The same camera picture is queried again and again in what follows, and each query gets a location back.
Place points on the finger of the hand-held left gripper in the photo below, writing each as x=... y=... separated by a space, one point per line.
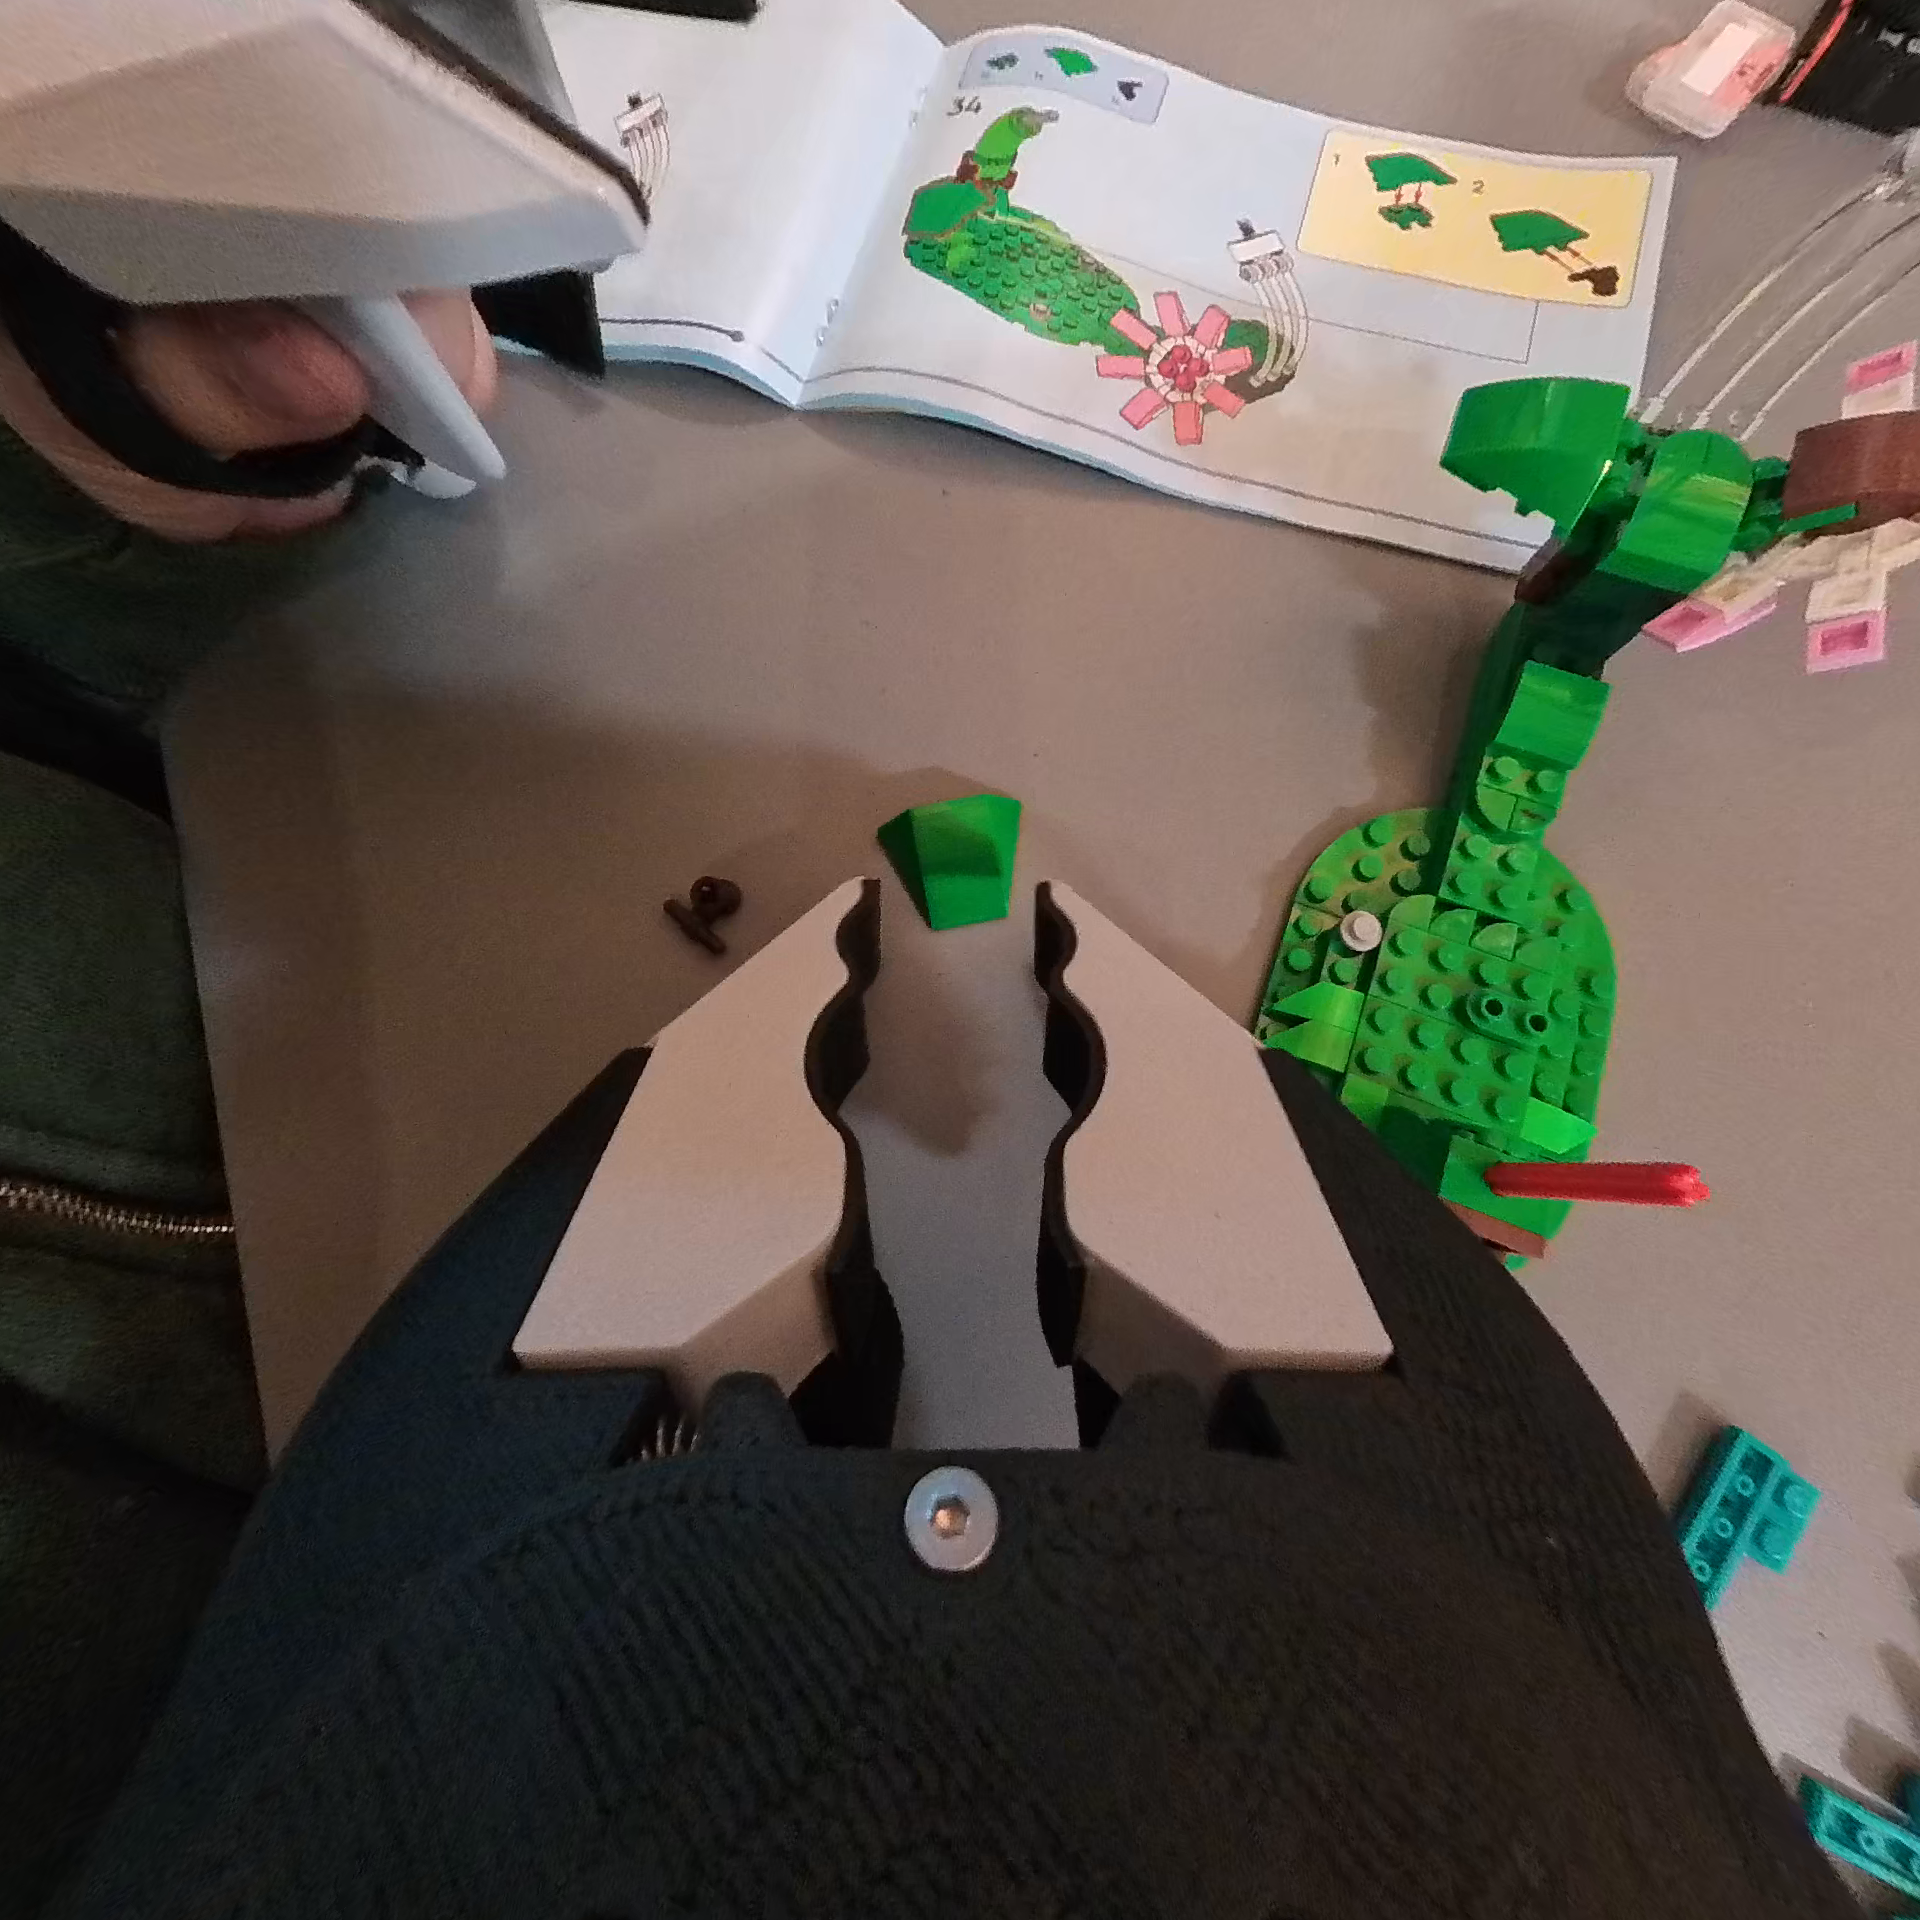
x=300 y=166

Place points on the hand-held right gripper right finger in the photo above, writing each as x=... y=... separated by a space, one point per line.
x=1215 y=1186

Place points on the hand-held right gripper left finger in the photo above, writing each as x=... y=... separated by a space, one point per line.
x=690 y=1171

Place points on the green lego slope brick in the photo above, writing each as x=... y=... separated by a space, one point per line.
x=954 y=863

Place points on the small black lego piece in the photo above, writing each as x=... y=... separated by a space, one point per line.
x=704 y=911

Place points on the green lego plant model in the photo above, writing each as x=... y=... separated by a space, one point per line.
x=1441 y=990

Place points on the teal lego brick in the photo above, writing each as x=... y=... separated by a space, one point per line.
x=1868 y=1838
x=1739 y=1507

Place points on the lego instruction booklet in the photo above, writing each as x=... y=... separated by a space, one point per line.
x=1140 y=254

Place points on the pink lego flower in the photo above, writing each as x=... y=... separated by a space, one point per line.
x=1852 y=541

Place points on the person's left hand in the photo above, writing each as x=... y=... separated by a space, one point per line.
x=225 y=375

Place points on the person's green jacket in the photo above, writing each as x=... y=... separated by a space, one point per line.
x=106 y=1080

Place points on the pink white small case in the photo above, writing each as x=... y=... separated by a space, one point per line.
x=1711 y=68

